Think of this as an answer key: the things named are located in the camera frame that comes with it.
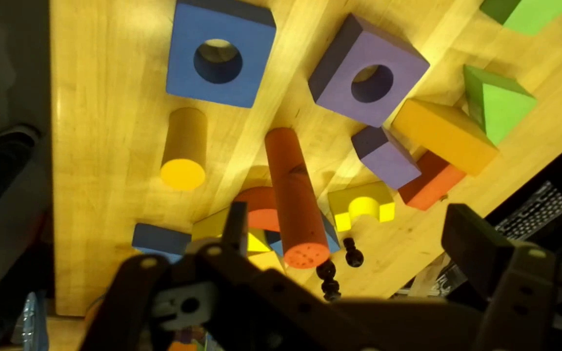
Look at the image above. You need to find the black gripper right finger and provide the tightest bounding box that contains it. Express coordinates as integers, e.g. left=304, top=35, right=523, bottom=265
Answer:
left=441, top=200, right=562, bottom=351

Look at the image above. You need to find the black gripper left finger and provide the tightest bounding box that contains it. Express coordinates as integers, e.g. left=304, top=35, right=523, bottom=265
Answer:
left=78, top=200, right=308, bottom=351

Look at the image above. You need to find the tall red cylinder block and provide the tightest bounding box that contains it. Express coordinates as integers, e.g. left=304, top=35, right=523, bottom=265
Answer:
left=263, top=124, right=333, bottom=271

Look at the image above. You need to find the blue triangular foam block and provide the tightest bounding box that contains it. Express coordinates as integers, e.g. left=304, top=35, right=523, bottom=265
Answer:
left=130, top=222, right=193, bottom=265

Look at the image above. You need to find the yellow wedge foam block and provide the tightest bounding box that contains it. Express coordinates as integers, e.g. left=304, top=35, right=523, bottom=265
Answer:
left=191, top=206, right=277, bottom=257

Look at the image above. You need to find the small tan triangle block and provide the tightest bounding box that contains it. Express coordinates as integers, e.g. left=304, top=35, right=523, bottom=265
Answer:
left=247, top=251, right=286, bottom=273

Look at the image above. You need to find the short tan cylinder block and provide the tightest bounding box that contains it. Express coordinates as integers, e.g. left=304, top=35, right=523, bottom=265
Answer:
left=158, top=105, right=208, bottom=193

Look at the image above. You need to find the orange rectangular foam block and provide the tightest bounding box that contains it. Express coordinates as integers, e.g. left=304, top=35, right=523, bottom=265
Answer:
left=388, top=95, right=501, bottom=179

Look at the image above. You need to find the green triangle foam block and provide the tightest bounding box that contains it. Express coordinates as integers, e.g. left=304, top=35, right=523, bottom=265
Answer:
left=462, top=64, right=538, bottom=146

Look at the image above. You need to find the small yellow arch block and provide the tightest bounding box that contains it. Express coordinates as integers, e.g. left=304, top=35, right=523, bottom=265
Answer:
left=325, top=179, right=398, bottom=234

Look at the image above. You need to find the blue square block with hole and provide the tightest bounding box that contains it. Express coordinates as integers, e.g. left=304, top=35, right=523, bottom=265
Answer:
left=163, top=0, right=277, bottom=109

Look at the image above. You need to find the purple square block with hole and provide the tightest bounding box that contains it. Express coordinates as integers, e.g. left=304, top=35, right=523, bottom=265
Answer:
left=306, top=13, right=431, bottom=128

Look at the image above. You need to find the green arch foam block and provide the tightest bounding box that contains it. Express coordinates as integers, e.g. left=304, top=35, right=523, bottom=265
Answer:
left=478, top=0, right=562, bottom=54

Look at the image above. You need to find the tall black chess piece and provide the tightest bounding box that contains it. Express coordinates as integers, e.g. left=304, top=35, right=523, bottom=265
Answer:
left=314, top=257, right=343, bottom=302

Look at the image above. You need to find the small black chess pawn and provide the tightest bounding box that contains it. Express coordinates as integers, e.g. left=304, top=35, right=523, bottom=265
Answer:
left=343, top=236, right=364, bottom=269

